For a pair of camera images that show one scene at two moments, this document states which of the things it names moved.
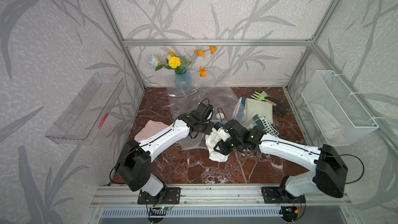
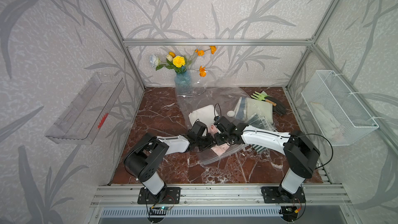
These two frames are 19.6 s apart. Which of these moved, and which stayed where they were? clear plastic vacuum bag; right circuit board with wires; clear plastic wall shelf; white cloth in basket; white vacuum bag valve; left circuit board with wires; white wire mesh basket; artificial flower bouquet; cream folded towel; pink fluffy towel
Moved: clear plastic vacuum bag; pink fluffy towel; white vacuum bag valve
Stayed: artificial flower bouquet; white cloth in basket; cream folded towel; left circuit board with wires; right circuit board with wires; clear plastic wall shelf; white wire mesh basket
